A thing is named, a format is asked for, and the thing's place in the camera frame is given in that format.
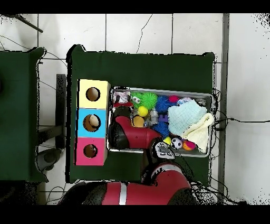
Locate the cream yellow muslin cloth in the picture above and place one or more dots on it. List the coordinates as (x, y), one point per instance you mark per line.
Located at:
(202, 133)

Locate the round orange disc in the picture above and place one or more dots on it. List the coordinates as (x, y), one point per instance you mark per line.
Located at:
(138, 122)

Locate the blue spiky ball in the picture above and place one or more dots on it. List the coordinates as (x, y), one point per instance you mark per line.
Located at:
(162, 129)
(163, 104)

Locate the black rod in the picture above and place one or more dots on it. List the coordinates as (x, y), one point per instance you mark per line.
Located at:
(25, 23)

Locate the green furry googly-eyed toy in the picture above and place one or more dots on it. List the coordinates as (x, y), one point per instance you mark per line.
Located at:
(136, 100)

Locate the shallow clear mesh bin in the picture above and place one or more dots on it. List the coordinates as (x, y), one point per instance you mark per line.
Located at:
(209, 105)

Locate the dark green table cloth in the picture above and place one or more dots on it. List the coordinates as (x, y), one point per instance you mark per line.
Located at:
(139, 69)

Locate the mint green muslin cloth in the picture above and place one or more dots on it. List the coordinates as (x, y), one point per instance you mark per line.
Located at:
(185, 116)

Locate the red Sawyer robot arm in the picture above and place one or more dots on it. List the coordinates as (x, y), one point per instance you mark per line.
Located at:
(139, 137)

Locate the grey stand base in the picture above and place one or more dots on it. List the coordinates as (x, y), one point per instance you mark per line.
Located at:
(48, 158)

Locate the black upright panel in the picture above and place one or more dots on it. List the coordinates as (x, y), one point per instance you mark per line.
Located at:
(61, 105)

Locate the colourful printed packet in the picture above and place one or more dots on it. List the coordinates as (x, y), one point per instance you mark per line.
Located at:
(122, 96)

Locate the black and white soccer ball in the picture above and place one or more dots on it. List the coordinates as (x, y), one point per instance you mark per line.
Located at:
(177, 143)

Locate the green spiky ball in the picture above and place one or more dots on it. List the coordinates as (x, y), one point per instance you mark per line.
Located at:
(149, 101)

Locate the wooden box with three holes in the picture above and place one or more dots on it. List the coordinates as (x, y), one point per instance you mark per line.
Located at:
(100, 127)

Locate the green covered side table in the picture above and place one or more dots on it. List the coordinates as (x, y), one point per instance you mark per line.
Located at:
(19, 114)

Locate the small yellow ball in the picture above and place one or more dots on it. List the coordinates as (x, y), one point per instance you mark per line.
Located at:
(143, 111)

